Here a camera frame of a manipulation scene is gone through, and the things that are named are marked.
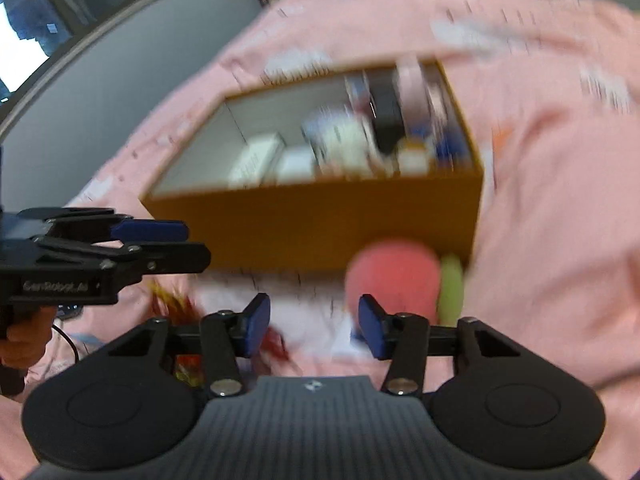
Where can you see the pink fuzzy ball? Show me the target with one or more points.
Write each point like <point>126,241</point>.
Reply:
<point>395,275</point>

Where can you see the red yellow wrapper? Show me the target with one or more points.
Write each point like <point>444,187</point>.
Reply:
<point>172,302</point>

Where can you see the white printed box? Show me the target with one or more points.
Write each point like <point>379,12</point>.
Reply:
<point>255,157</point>

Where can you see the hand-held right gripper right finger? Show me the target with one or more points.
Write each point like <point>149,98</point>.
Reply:
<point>372,327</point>

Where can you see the person's left hand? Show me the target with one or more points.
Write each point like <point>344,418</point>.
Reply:
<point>27,340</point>

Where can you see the orange cardboard box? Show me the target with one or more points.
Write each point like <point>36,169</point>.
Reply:
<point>310,225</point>

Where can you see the light green soft object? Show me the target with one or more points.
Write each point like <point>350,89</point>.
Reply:
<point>450,285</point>

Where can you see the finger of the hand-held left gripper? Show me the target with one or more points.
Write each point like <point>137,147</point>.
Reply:
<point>175,257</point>
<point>150,230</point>

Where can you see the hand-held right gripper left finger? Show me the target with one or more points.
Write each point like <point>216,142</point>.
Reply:
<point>257,322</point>

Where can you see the pink printed blanket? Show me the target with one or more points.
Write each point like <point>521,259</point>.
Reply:
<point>550,185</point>

